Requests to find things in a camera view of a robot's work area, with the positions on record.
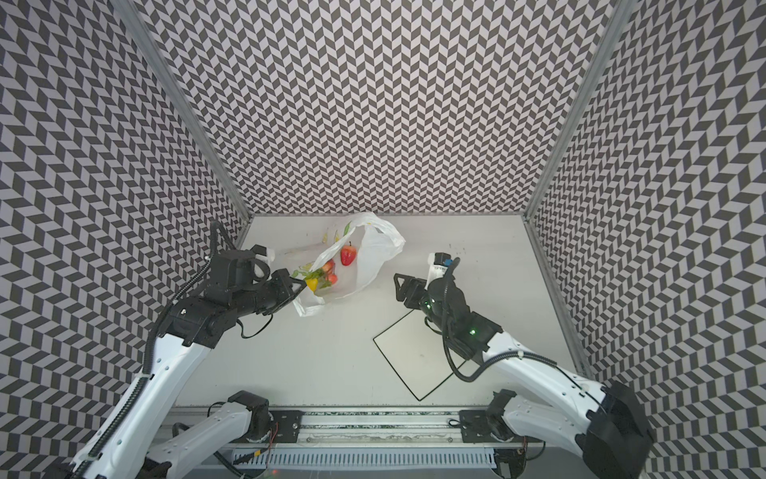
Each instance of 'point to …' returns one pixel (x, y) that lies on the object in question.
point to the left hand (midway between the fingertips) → (307, 288)
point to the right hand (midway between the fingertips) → (401, 290)
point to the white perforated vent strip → (451, 459)
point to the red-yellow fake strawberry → (333, 278)
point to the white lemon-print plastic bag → (375, 241)
